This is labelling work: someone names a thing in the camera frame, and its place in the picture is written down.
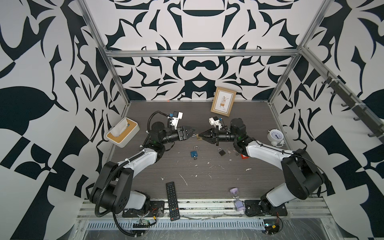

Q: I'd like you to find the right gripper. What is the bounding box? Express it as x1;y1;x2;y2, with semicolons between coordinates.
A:
199;127;239;147

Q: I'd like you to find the brass padlock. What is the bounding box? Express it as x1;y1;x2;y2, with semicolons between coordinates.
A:
196;134;203;141

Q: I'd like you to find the black padlock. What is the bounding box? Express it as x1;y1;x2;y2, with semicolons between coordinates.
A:
218;148;226;156

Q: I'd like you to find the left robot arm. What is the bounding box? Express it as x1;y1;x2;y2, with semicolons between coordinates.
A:
89;122;196;217

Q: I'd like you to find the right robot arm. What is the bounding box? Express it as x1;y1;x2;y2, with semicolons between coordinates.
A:
199;117;331;217

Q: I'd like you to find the blue padlock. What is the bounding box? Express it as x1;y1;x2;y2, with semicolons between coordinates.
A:
191;146;199;160

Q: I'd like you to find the white alarm clock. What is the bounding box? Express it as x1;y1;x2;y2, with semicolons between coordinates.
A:
267;129;285;148

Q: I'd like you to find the purple hourglass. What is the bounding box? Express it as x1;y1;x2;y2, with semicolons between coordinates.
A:
230;188;246;213

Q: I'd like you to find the black remote control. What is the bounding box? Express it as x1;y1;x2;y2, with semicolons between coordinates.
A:
166;182;180;222

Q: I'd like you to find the left circuit board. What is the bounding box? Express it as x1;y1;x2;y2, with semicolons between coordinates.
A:
132;217;157;229

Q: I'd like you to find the circuit board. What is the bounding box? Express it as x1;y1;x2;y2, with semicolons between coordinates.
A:
132;217;157;229
263;221;284;236

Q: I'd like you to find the right circuit board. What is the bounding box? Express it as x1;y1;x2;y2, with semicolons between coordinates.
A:
263;221;284;236

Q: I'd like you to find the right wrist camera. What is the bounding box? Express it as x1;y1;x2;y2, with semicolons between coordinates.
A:
209;117;225;131

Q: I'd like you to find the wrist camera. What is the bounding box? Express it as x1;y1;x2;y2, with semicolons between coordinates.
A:
168;111;183;130
209;117;225;131

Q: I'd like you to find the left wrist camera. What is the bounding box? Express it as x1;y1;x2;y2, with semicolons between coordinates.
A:
168;111;183;130

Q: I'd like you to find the wooden picture frame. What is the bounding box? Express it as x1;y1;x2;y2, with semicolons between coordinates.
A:
211;87;237;117

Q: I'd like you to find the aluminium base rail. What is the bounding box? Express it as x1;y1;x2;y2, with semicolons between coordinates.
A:
76;198;333;220

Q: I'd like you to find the white cable duct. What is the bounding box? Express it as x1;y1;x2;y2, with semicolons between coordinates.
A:
86;219;265;231

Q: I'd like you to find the wall hook rail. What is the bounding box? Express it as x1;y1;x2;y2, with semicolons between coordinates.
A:
322;71;384;144

